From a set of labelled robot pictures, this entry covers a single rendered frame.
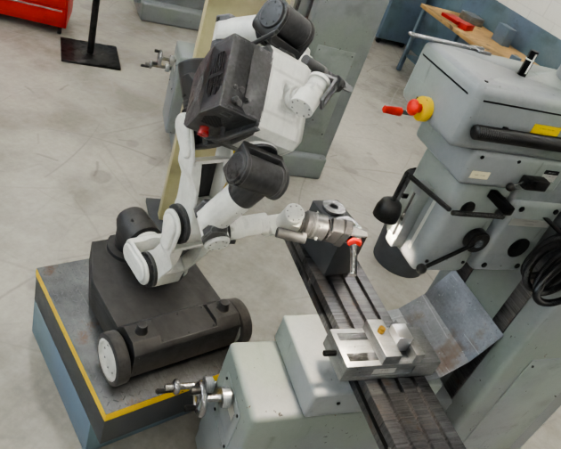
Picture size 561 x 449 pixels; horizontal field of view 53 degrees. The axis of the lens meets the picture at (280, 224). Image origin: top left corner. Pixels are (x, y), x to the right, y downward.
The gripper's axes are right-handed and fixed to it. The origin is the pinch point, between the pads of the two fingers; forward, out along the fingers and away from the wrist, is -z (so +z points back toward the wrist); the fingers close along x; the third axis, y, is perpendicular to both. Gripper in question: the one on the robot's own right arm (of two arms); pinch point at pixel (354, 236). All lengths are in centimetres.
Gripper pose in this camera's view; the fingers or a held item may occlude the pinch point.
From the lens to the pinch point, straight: 188.4
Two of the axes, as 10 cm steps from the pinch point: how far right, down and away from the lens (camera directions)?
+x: -3.2, 4.6, 8.3
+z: -9.4, -2.4, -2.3
